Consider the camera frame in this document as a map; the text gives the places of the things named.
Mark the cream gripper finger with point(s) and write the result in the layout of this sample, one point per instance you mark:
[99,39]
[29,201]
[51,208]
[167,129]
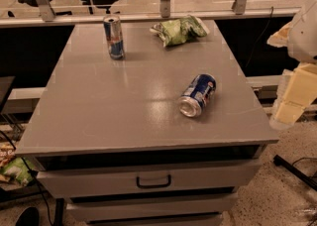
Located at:
[279,39]
[296,91]

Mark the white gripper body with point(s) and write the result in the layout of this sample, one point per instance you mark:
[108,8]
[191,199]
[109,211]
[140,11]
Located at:
[306,38]

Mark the red bull can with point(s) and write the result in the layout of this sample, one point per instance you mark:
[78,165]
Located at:
[114,37]

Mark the blue pepsi can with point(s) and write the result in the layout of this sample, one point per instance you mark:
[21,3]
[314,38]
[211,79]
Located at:
[196,96]

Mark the black stand leg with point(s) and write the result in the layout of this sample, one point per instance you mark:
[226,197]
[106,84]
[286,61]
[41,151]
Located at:
[310,181]

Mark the green chip bag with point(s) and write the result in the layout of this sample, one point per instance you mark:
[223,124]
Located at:
[179,31]

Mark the grey drawer cabinet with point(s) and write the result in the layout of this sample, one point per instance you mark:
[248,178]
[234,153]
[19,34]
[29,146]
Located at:
[100,123]

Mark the snack bags on floor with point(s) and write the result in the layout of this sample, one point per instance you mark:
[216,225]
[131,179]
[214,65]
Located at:
[13,168]

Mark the black shoe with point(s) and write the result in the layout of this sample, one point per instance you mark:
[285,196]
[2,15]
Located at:
[29,217]

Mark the black drawer handle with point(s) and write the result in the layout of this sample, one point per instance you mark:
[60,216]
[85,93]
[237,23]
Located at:
[147,183]

